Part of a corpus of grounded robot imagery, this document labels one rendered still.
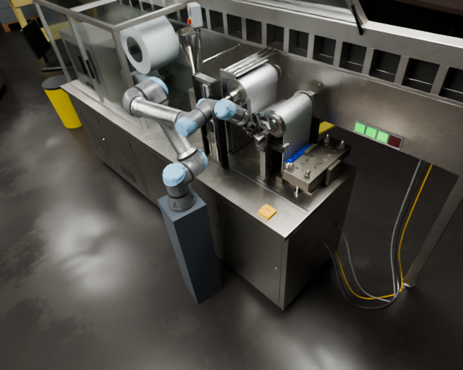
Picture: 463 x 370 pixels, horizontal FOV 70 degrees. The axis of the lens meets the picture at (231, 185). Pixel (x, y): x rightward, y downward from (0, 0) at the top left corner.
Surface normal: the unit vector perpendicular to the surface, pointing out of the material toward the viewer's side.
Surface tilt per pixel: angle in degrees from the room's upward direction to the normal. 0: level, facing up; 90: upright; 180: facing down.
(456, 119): 90
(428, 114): 90
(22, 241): 0
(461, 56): 90
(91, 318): 0
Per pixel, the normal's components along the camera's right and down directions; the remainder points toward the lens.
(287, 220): -0.07, -0.72
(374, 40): -0.70, 0.53
